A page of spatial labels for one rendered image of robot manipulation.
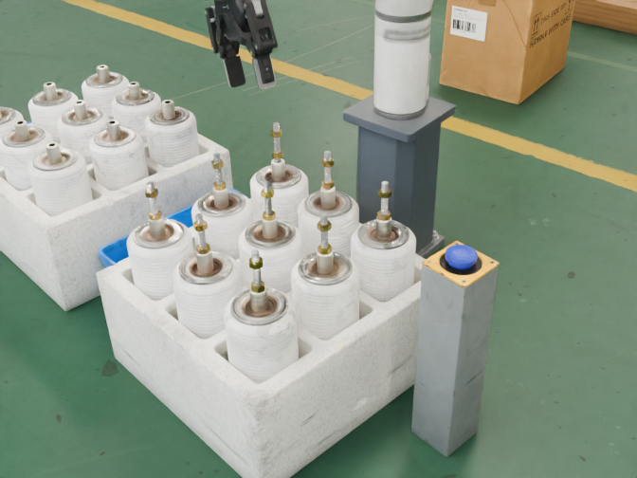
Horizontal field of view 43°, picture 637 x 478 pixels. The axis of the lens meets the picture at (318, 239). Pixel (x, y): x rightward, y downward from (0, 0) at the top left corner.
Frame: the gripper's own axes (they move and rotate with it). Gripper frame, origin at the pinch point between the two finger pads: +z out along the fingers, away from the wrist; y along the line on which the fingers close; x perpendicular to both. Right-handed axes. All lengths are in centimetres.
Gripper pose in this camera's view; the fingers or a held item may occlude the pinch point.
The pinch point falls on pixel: (251, 82)
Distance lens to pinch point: 104.0
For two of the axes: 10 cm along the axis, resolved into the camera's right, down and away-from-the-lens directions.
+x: 8.5, -3.2, 4.1
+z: 2.0, 9.3, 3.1
